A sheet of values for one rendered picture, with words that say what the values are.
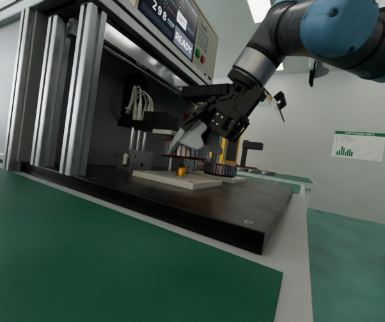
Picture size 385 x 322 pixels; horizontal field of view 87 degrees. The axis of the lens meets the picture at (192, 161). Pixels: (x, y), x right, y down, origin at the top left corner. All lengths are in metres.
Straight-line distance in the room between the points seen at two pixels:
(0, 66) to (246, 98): 0.57
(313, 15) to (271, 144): 5.50
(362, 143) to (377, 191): 1.07
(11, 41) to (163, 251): 0.59
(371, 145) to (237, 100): 5.54
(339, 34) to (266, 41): 0.13
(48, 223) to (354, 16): 0.40
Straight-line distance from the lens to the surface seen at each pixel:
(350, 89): 6.10
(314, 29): 0.35
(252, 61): 0.42
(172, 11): 0.70
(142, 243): 0.19
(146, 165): 0.56
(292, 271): 0.21
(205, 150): 0.44
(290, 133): 5.81
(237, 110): 0.41
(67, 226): 0.23
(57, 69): 0.50
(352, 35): 0.36
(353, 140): 5.85
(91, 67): 0.42
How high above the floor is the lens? 0.83
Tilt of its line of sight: 1 degrees down
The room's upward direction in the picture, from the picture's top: 8 degrees clockwise
